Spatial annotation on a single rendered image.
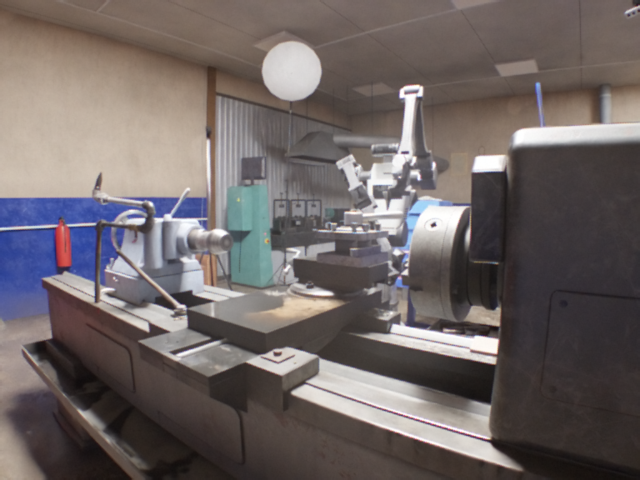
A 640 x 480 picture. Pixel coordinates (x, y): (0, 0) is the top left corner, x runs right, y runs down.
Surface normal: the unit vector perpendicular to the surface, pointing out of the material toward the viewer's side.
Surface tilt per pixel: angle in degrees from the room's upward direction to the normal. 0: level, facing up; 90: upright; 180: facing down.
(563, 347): 90
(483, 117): 90
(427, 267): 87
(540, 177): 90
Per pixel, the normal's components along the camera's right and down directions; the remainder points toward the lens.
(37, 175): 0.80, 0.06
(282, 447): -0.60, 0.07
